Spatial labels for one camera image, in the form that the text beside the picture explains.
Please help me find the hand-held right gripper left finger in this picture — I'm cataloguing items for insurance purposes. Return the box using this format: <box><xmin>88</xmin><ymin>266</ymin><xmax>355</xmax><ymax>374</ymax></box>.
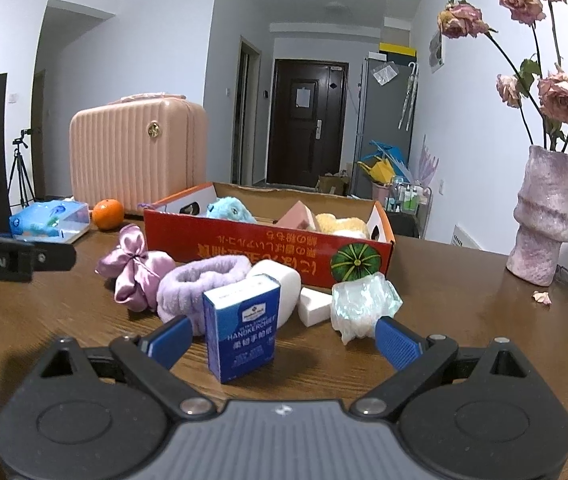
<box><xmin>34</xmin><ymin>315</ymin><xmax>217</xmax><ymax>417</ymax></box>

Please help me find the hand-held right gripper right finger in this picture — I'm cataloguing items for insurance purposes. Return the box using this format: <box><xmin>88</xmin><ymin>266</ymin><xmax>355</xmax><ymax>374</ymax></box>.
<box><xmin>349</xmin><ymin>316</ymin><xmax>537</xmax><ymax>417</ymax></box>

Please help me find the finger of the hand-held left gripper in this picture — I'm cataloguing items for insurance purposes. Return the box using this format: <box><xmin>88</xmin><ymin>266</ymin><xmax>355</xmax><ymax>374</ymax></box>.
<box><xmin>31</xmin><ymin>241</ymin><xmax>77</xmax><ymax>272</ymax></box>

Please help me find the clear plastic bundle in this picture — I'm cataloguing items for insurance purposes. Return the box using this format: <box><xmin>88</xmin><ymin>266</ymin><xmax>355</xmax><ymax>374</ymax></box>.
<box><xmin>330</xmin><ymin>271</ymin><xmax>404</xmax><ymax>345</ymax></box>

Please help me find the lavender fluffy headband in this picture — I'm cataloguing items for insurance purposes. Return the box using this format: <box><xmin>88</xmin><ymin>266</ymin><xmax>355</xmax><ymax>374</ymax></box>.
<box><xmin>156</xmin><ymin>254</ymin><xmax>257</xmax><ymax>337</ymax></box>

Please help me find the blue handkerchief box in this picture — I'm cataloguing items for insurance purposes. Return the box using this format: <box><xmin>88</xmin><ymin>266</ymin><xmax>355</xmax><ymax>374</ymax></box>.
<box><xmin>202</xmin><ymin>274</ymin><xmax>282</xmax><ymax>385</ymax></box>

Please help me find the purple fabric pouch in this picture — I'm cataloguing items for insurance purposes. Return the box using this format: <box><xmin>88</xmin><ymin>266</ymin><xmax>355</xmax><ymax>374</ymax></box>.
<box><xmin>96</xmin><ymin>224</ymin><xmax>177</xmax><ymax>311</ymax></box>

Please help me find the white sponge block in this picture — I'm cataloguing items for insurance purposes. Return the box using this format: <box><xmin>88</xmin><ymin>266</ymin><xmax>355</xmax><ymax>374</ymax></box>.
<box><xmin>298</xmin><ymin>286</ymin><xmax>335</xmax><ymax>328</ymax></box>

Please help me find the red cardboard box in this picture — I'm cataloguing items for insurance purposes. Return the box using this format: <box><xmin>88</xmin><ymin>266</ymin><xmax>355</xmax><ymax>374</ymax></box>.
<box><xmin>143</xmin><ymin>181</ymin><xmax>396</xmax><ymax>291</ymax></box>

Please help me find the yellow and white plush toy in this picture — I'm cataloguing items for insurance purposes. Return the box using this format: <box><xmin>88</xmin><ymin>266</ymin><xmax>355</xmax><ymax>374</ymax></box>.
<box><xmin>314</xmin><ymin>213</ymin><xmax>371</xmax><ymax>238</ymax></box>

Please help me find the blue plush toy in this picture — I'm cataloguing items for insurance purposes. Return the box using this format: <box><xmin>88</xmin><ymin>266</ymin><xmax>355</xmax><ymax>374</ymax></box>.
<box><xmin>206</xmin><ymin>196</ymin><xmax>258</xmax><ymax>224</ymax></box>

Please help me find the pink layered sponge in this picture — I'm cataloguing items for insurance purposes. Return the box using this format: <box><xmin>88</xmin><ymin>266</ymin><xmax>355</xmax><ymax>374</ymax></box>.
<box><xmin>274</xmin><ymin>201</ymin><xmax>322</xmax><ymax>233</ymax></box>

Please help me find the blue tissue pack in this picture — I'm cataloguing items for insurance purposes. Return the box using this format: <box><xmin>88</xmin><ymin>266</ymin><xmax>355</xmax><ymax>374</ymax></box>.
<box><xmin>9</xmin><ymin>200</ymin><xmax>91</xmax><ymax>243</ymax></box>

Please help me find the orange fruit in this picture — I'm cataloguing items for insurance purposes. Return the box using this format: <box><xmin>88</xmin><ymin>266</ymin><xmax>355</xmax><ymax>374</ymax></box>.
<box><xmin>92</xmin><ymin>198</ymin><xmax>126</xmax><ymax>231</ymax></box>

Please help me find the black tripod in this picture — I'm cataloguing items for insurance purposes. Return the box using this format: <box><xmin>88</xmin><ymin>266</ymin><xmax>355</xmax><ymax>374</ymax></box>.
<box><xmin>7</xmin><ymin>129</ymin><xmax>36</xmax><ymax>209</ymax></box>

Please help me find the white radiator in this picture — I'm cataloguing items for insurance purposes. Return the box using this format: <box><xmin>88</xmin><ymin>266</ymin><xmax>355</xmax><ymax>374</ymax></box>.
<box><xmin>451</xmin><ymin>225</ymin><xmax>480</xmax><ymax>249</ymax></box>

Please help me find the pink ribbed suitcase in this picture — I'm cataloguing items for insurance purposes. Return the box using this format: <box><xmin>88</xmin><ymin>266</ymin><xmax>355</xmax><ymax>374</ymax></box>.
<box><xmin>69</xmin><ymin>92</ymin><xmax>208</xmax><ymax>213</ymax></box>

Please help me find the trolley with bottles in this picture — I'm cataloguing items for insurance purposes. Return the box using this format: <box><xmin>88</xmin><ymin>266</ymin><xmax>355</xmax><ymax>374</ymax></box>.
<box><xmin>384</xmin><ymin>177</ymin><xmax>432</xmax><ymax>238</ymax></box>

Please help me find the brown cardboard box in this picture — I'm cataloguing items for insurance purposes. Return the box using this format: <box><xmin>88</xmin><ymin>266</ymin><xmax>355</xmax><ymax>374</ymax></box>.
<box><xmin>316</xmin><ymin>174</ymin><xmax>350</xmax><ymax>195</ymax></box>

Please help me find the yellow bag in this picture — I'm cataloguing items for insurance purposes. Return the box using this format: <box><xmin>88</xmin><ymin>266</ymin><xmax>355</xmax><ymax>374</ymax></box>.
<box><xmin>357</xmin><ymin>156</ymin><xmax>396</xmax><ymax>186</ymax></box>

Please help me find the purple feathery decoration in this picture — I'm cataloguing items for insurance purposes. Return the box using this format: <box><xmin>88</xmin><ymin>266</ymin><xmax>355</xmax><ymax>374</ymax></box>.
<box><xmin>416</xmin><ymin>135</ymin><xmax>440</xmax><ymax>186</ymax></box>

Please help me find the textured pink vase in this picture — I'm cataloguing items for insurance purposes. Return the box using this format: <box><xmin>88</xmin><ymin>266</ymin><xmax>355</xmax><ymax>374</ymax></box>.
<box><xmin>506</xmin><ymin>145</ymin><xmax>568</xmax><ymax>287</ymax></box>

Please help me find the dark brown entrance door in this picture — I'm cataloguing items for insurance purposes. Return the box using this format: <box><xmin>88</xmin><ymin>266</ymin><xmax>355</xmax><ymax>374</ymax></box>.
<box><xmin>267</xmin><ymin>58</ymin><xmax>350</xmax><ymax>187</ymax></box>

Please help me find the grey refrigerator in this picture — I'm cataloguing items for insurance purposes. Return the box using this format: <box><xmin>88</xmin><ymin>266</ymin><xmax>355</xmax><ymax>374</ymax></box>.
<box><xmin>351</xmin><ymin>56</ymin><xmax>417</xmax><ymax>196</ymax></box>

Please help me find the white folded umbrella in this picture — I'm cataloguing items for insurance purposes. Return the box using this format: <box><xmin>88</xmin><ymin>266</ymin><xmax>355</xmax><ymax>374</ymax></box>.
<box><xmin>398</xmin><ymin>61</ymin><xmax>420</xmax><ymax>132</ymax></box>

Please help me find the clear plastic bag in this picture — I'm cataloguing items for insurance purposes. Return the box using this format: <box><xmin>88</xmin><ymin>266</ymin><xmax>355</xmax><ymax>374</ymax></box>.
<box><xmin>371</xmin><ymin>61</ymin><xmax>397</xmax><ymax>85</ymax></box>

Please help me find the yellow and black box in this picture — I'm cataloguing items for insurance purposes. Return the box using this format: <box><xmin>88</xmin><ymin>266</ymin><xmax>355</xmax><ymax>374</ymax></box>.
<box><xmin>379</xmin><ymin>42</ymin><xmax>418</xmax><ymax>63</ymax></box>

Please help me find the bunch of dried pink roses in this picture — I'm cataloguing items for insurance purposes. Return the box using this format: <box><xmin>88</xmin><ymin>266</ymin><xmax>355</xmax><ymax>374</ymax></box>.
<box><xmin>438</xmin><ymin>0</ymin><xmax>568</xmax><ymax>181</ymax></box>

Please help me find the interior door frame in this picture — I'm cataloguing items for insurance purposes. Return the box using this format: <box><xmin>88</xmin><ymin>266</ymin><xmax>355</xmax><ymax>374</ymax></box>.
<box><xmin>236</xmin><ymin>35</ymin><xmax>262</xmax><ymax>186</ymax></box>

